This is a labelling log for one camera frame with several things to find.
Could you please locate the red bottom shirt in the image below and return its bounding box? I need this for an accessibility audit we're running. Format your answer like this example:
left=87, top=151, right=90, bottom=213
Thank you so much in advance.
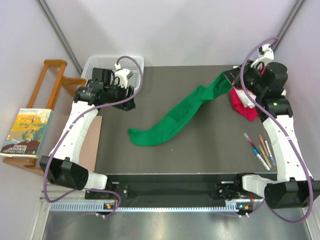
left=229, top=88, right=259, bottom=122

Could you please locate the orange marker pen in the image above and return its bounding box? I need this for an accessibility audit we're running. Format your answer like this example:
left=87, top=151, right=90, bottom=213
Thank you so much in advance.
left=258, top=134, right=268, bottom=156

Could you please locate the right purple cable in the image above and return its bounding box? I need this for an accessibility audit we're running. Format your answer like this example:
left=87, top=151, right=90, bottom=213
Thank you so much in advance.
left=239, top=36, right=315, bottom=223

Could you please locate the green t shirt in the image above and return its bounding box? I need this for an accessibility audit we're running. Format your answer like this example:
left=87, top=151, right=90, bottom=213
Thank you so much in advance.
left=127, top=73, right=232, bottom=147

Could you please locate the wooden rack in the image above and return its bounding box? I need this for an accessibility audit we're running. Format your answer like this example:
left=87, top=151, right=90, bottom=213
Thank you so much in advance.
left=0, top=59, right=85, bottom=176

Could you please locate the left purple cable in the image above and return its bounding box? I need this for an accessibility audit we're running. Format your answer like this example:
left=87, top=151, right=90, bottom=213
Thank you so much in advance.
left=42, top=56, right=144, bottom=218

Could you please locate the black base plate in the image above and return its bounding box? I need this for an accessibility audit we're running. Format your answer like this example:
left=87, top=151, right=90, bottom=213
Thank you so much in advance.
left=84, top=172, right=281, bottom=208

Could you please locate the purple cable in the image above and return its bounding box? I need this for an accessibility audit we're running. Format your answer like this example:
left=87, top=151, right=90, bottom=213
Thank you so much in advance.
left=239, top=36, right=315, bottom=223
left=42, top=56, right=144, bottom=218

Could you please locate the white plastic basket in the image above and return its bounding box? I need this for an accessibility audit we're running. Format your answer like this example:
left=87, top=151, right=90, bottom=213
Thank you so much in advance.
left=81, top=54, right=140, bottom=91

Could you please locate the paperback book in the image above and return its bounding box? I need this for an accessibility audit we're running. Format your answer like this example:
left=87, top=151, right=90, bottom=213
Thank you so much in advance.
left=0, top=108, right=53, bottom=158

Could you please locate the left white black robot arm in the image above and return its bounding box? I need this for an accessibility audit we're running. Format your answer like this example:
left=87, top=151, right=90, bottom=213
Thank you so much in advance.
left=39, top=65, right=135, bottom=199

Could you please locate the grey slotted cable duct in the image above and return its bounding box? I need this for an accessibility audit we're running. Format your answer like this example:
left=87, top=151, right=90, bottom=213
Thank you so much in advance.
left=50, top=202, right=250, bottom=213

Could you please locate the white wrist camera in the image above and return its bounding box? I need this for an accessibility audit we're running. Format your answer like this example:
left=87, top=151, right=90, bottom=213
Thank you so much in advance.
left=250, top=44, right=274, bottom=70
left=114, top=63, right=133, bottom=89

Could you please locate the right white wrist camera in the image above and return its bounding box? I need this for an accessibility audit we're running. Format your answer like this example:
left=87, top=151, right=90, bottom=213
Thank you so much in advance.
left=250, top=44, right=274, bottom=70

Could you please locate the red marker pen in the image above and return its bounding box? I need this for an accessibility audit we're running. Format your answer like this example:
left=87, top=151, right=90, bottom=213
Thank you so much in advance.
left=243, top=133, right=258, bottom=150

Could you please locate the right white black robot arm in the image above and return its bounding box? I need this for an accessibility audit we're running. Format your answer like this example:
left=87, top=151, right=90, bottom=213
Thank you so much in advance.
left=233, top=62, right=320, bottom=209

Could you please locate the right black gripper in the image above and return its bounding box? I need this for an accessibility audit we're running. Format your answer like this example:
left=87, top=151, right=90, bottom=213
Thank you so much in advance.
left=223, top=59, right=266, bottom=97

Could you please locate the white folded shirt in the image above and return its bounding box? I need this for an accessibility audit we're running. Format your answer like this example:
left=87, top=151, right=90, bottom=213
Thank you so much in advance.
left=235, top=88, right=255, bottom=109

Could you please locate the white marker pen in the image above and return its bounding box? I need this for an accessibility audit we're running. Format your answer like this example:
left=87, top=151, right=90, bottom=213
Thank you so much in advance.
left=264, top=140, right=276, bottom=166

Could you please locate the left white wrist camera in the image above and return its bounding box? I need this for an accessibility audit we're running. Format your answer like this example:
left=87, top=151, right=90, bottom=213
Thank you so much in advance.
left=114, top=63, right=133, bottom=89

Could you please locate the yellow marker pen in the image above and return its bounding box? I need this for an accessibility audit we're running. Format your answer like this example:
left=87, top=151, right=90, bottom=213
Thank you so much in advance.
left=258, top=144, right=272, bottom=169

